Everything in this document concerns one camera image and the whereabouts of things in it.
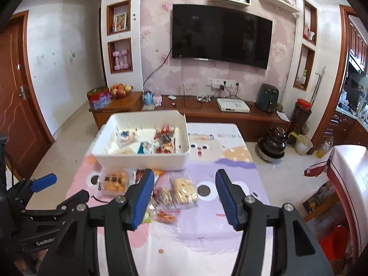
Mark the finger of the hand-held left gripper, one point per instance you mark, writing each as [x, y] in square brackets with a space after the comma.
[43, 182]
[72, 201]

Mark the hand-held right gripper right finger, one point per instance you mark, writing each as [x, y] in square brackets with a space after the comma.
[227, 198]

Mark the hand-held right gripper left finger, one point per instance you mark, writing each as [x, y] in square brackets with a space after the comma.
[143, 198]

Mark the green snack packet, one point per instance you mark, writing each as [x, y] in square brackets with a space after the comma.
[147, 215]

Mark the small red-brown snack packet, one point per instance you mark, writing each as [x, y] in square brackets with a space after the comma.
[163, 197]

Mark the dark red snack packet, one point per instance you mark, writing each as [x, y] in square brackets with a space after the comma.
[139, 176]

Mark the small orange snack packet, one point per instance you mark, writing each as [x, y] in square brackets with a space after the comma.
[166, 216]

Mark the white packet with orange top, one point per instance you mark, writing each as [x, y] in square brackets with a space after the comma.
[158, 173]

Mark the brown cake clear packet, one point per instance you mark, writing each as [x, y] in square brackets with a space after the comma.
[115, 182]

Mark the white plastic storage box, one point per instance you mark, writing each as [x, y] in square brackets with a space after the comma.
[138, 161]

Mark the small pale rice cracker packet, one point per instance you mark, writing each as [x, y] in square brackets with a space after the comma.
[184, 192]

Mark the blue foil snack packet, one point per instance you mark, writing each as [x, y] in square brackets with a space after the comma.
[141, 148]

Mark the large pale rice cracker packet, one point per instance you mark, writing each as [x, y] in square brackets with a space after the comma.
[125, 150]

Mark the white blueberry print packet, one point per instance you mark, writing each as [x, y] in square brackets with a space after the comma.
[128, 137]

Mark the red date snack packet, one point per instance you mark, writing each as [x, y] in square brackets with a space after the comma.
[165, 138]

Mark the cartoon printed tablecloth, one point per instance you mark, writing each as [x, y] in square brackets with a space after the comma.
[201, 235]

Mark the dark ceramic jar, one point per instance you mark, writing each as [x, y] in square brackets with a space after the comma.
[271, 146]

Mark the brown wooden door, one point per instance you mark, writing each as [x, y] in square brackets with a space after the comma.
[17, 106]

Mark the wooden television cabinet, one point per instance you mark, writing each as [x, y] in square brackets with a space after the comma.
[195, 115]

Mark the white bucket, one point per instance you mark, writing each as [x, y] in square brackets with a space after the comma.
[304, 146]

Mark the white set-top box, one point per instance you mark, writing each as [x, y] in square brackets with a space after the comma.
[233, 105]

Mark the dark printed carton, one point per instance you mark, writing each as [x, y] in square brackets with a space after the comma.
[320, 198]

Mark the white paper sheet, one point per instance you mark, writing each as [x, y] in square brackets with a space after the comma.
[283, 117]

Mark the blue snow globe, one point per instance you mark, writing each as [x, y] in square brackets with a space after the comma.
[147, 98]

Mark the round red blue tin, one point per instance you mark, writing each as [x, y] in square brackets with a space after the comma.
[99, 99]

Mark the pink toy figure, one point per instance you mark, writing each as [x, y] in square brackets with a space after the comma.
[157, 98]

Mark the dark green air fryer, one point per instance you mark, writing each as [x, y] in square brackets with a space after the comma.
[267, 97]

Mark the yellow bottle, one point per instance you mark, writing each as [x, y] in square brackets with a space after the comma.
[325, 149]

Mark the dark basket with red lid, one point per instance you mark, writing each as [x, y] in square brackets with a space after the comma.
[302, 118]

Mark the bowl of fruit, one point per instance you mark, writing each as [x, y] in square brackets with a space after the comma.
[120, 90]

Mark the red plastic basin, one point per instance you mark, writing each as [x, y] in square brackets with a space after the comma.
[335, 243]

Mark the chair with white cover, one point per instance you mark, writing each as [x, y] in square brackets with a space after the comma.
[350, 172]

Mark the wooden kitchen cabinet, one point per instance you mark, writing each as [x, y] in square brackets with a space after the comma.
[339, 126]

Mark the pink dumbbell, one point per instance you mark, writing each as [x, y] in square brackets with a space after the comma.
[125, 59]
[116, 61]

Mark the framed picture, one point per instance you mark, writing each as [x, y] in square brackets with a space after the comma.
[120, 22]

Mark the white cup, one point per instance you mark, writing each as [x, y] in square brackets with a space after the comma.
[311, 35]

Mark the white wall socket strip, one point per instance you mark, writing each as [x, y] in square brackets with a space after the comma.
[214, 82]

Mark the white wall switch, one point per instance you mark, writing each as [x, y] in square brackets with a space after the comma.
[40, 58]

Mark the black wall television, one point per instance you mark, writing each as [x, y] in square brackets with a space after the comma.
[221, 34]

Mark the white flat wall shelf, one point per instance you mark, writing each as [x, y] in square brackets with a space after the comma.
[277, 2]

